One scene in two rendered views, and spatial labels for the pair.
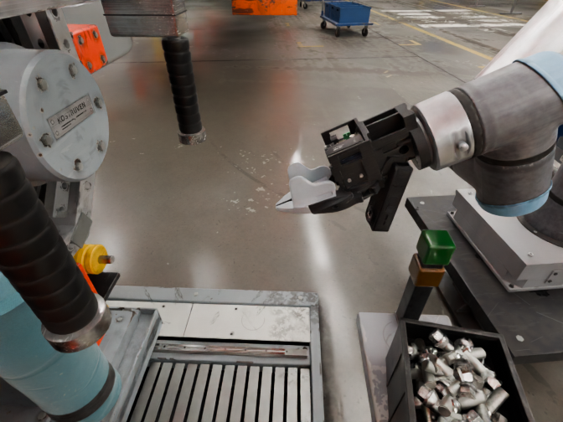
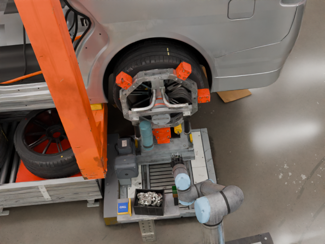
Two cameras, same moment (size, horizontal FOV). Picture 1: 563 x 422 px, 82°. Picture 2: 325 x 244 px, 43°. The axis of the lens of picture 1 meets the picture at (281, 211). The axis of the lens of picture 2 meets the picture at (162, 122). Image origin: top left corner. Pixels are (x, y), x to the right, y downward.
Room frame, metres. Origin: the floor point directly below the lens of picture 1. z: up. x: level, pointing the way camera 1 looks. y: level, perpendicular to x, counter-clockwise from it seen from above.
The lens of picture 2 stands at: (0.26, -1.64, 2.98)
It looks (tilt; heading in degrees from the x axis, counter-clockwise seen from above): 49 degrees down; 88
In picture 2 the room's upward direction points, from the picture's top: 6 degrees counter-clockwise
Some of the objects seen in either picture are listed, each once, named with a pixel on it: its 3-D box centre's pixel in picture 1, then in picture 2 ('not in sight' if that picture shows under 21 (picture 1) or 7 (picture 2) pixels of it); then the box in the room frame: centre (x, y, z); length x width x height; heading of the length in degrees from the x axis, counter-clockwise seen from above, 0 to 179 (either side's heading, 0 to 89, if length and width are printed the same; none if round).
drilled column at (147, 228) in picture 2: not in sight; (146, 223); (0.12, -0.22, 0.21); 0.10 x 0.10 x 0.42; 88
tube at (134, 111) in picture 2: not in sight; (143, 97); (0.22, 0.27, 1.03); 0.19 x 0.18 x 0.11; 88
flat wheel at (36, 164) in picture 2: not in sight; (58, 138); (-0.53, 0.55, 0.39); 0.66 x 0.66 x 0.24
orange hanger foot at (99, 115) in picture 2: not in sight; (93, 119); (-0.18, 0.43, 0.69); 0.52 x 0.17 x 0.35; 88
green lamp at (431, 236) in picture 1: (435, 247); (175, 189); (0.35, -0.23, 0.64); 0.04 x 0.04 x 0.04; 88
